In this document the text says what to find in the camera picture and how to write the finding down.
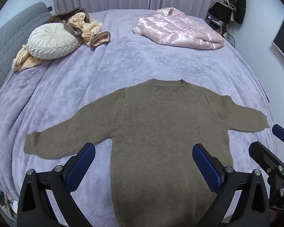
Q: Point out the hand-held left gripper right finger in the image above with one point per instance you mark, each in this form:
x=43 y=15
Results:
x=207 y=167

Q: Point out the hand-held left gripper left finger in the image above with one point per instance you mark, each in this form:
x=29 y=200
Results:
x=81 y=165

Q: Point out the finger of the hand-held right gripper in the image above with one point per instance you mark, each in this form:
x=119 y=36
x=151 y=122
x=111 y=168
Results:
x=282 y=132
x=267 y=157

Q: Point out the olive green knit sweater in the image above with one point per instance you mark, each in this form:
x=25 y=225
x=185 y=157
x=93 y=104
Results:
x=156 y=132

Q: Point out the lavender plush bed blanket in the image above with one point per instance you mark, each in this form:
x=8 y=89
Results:
x=123 y=61

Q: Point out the white round pleated cushion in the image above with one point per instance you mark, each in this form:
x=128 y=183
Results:
x=53 y=40

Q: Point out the peach and brown knit garment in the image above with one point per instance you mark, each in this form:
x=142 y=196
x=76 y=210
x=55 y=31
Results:
x=90 y=29

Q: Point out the black hanging garment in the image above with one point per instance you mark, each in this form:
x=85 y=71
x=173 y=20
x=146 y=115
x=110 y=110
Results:
x=219 y=10

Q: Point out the black hanging puffer jacket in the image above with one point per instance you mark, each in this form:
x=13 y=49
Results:
x=239 y=1

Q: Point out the pink satin padded jacket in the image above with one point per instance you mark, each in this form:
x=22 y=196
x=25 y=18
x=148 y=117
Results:
x=177 y=27

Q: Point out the grey quilted headboard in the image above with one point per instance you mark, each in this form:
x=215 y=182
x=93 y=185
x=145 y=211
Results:
x=7 y=40

